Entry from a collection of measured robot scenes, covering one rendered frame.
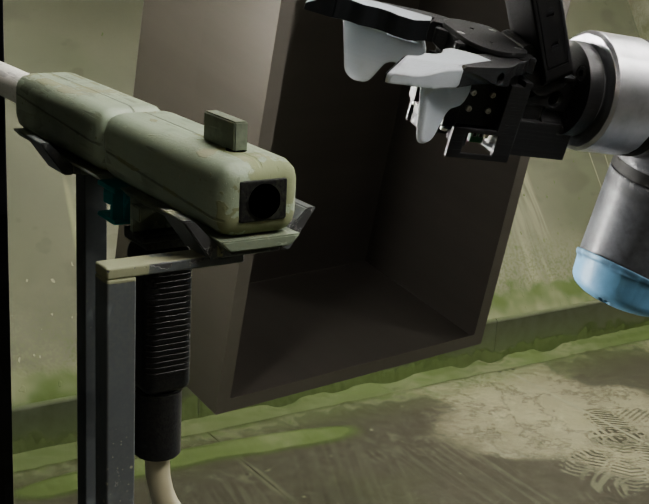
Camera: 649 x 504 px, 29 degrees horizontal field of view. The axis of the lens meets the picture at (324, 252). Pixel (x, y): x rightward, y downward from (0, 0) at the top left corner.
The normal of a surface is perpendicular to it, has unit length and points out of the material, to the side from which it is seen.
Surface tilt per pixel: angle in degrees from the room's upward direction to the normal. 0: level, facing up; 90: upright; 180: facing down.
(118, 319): 90
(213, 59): 90
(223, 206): 90
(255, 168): 45
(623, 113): 104
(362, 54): 99
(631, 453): 0
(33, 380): 57
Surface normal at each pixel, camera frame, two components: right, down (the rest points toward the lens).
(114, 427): 0.54, 0.26
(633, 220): -0.53, 0.22
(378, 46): -0.21, 0.42
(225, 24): -0.78, 0.15
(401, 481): 0.05, -0.96
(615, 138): 0.21, 0.83
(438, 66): 0.39, -0.35
